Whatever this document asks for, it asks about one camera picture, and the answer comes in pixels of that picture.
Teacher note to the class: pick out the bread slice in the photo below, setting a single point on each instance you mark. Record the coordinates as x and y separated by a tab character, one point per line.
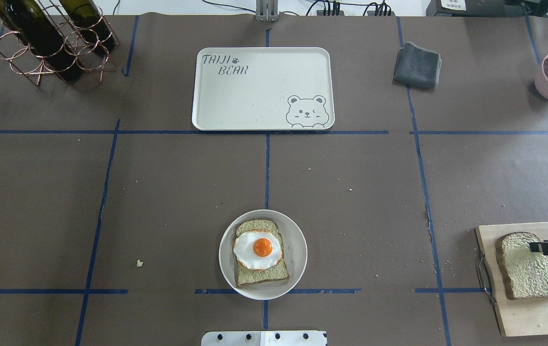
278	272
524	273

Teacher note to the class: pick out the cream bear serving tray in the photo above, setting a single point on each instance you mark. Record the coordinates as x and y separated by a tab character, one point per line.
263	89

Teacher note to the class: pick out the wooden cutting board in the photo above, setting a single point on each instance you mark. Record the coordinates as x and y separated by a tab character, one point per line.
515	317

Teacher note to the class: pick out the grey folded cloth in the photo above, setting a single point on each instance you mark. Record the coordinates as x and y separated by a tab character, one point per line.
417	66

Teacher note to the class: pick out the white round bowl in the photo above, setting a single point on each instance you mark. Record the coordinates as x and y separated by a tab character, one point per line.
294	253

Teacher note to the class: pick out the fried egg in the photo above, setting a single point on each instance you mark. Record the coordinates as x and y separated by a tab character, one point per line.
257	250

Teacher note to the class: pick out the green wine bottle middle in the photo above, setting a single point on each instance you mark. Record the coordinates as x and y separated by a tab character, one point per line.
93	29

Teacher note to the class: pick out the green wine bottle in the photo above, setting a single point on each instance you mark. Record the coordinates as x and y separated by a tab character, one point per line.
43	37
5	18
93	29

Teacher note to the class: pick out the green wine bottle front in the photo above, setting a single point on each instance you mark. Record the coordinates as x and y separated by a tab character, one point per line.
43	37

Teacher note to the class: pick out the green wine bottle back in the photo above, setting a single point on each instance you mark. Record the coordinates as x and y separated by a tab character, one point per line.
5	18

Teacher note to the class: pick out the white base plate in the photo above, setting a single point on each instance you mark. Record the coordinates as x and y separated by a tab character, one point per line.
265	338

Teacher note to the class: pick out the aluminium frame post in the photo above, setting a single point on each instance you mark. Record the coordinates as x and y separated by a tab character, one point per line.
267	11

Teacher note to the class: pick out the copper wire bottle rack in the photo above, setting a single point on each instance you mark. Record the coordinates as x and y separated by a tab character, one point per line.
17	52

